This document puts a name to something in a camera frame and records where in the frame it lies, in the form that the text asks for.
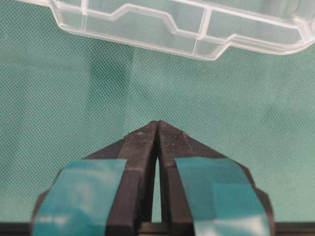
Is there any left gripper right finger green tape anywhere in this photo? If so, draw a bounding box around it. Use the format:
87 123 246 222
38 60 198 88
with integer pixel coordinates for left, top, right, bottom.
156 121 273 236

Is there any left gripper left finger green tape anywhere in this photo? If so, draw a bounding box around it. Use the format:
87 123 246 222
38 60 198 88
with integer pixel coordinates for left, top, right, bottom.
31 121 158 236

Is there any clear plastic box lid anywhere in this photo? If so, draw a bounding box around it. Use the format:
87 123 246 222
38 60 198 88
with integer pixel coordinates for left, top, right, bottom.
34 0 315 61

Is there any green table cloth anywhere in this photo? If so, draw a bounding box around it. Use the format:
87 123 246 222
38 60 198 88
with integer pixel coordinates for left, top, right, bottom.
0 0 315 223

